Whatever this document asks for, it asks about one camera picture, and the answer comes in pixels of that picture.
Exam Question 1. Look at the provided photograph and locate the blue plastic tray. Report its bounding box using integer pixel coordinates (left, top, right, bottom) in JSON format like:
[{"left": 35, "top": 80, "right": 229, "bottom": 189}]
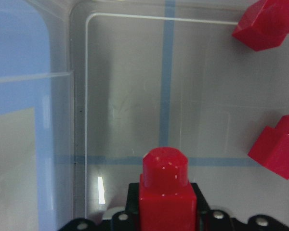
[{"left": 0, "top": 9, "right": 74, "bottom": 231}]

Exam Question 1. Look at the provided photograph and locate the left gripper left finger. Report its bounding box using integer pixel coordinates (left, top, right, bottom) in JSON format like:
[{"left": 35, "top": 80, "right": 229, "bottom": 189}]
[{"left": 60, "top": 183, "right": 140, "bottom": 231}]

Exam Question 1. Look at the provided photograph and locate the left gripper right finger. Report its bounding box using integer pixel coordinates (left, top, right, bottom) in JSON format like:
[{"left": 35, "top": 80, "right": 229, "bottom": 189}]
[{"left": 191, "top": 183, "right": 289, "bottom": 231}]

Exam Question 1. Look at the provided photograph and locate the clear plastic storage box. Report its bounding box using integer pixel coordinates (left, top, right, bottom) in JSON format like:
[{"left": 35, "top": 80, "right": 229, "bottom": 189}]
[{"left": 0, "top": 0, "right": 289, "bottom": 231}]

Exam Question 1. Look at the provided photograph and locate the red block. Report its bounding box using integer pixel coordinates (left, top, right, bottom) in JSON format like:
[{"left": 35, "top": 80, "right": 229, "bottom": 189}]
[
  {"left": 232, "top": 0, "right": 289, "bottom": 51},
  {"left": 248, "top": 115, "right": 289, "bottom": 180},
  {"left": 139, "top": 147, "right": 197, "bottom": 231}
]

